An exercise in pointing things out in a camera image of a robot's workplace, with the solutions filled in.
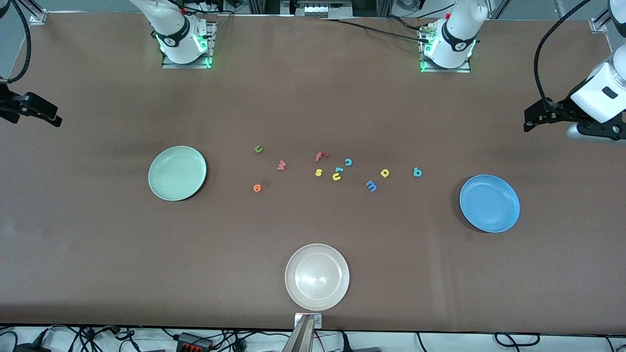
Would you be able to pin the blue foam letter m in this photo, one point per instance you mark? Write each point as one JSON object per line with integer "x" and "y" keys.
{"x": 371, "y": 186}

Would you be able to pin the red foam letter w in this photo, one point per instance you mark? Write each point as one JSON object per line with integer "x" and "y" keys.
{"x": 281, "y": 166}

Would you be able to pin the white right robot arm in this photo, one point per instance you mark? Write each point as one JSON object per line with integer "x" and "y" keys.
{"x": 171, "y": 29}

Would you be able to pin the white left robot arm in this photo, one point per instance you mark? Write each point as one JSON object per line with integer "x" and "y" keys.
{"x": 455, "y": 39}

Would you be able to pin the blue plate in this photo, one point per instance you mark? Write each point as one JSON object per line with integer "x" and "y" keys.
{"x": 489, "y": 203}

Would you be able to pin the green plate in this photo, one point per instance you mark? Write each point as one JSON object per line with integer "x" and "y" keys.
{"x": 177, "y": 173}

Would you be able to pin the red foam letter f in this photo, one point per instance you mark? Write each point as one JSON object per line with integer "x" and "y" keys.
{"x": 319, "y": 157}

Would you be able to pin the grey terminal box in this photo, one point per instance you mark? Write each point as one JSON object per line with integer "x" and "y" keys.
{"x": 318, "y": 10}

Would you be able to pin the beige plate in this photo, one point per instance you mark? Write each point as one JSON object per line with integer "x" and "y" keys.
{"x": 317, "y": 276}

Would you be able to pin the black and red power strip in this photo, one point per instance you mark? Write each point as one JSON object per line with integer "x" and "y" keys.
{"x": 193, "y": 341}

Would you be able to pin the black floor plug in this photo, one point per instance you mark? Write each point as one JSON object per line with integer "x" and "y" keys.
{"x": 345, "y": 343}

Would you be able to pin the aluminium frame corner bracket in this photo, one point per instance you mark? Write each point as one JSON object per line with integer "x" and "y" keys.
{"x": 38, "y": 18}
{"x": 600, "y": 25}

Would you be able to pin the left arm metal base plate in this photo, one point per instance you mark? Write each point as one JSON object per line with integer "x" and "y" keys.
{"x": 445, "y": 70}

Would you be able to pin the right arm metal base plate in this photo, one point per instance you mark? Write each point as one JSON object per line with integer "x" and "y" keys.
{"x": 195, "y": 65}

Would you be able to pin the small metal camera mount plate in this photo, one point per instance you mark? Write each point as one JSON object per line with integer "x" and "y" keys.
{"x": 317, "y": 320}

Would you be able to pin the grey metal camera pole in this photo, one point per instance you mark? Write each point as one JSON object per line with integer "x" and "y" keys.
{"x": 299, "y": 340}

